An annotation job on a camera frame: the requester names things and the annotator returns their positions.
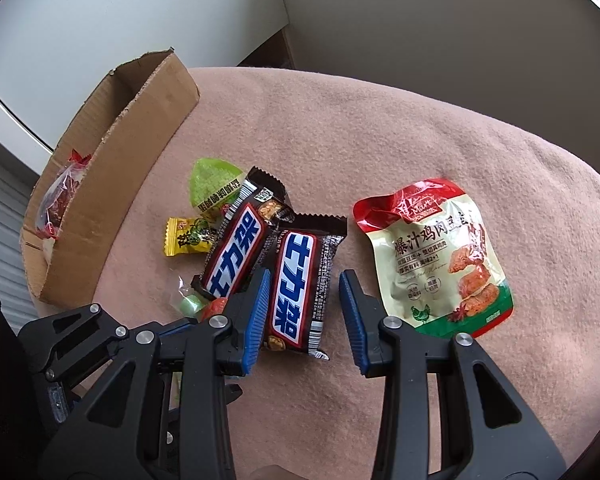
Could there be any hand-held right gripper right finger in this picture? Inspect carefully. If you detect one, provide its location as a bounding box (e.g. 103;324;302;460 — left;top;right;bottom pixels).
338;268;567;480

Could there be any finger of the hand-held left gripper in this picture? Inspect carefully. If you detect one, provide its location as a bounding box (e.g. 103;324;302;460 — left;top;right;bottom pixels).
18;303;131;384
157;319;201;344

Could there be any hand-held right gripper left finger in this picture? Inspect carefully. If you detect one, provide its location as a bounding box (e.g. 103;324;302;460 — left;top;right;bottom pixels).
40;267;273;480

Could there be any brown chocolate bar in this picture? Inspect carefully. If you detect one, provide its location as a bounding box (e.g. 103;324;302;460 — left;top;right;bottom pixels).
190;166;296;307
259;214;349;361

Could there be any clear red dates packet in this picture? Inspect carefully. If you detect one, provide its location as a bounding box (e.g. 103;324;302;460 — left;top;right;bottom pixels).
35;150;94;241

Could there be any brown cardboard box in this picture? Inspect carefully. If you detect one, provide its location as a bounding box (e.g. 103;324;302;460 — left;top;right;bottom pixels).
20;47;201;306

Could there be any green candy in clear wrapper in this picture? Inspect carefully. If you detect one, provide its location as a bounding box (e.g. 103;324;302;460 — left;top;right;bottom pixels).
171;276;207;317

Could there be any small red snack packet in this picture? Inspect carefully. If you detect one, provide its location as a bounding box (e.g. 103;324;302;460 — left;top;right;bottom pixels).
200;297;230;324

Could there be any small yellow candy packet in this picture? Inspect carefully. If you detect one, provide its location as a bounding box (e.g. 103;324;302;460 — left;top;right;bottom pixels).
162;216;221;257

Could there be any red green chicken snack packet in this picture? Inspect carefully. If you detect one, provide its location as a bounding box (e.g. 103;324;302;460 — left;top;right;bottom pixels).
352;177;515;339

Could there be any grey slatted panel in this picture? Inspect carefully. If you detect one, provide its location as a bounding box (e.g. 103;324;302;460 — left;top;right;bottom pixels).
0;127;46;322

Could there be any white wardrobe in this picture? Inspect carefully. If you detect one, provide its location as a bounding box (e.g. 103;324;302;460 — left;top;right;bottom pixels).
0;0;289;154

